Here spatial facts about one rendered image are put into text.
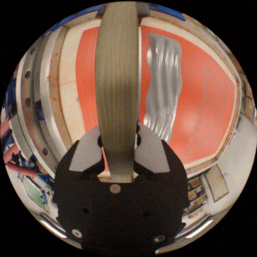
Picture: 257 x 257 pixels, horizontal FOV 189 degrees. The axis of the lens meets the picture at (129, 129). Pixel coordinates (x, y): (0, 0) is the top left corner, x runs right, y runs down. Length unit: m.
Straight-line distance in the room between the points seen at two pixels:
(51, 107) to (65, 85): 0.05
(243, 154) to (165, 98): 3.71
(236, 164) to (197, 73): 3.78
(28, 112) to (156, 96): 0.28
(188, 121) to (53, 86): 0.31
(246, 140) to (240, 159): 0.64
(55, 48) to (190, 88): 0.31
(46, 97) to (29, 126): 0.08
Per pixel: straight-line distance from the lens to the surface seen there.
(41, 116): 0.37
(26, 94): 0.24
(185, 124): 0.23
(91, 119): 0.19
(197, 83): 0.23
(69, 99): 0.20
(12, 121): 0.27
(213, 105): 0.31
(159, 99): 0.17
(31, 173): 0.68
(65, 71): 0.21
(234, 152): 3.85
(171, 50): 0.19
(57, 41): 0.24
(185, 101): 0.21
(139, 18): 0.15
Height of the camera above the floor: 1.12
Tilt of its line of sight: 59 degrees down
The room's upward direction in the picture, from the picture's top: 175 degrees clockwise
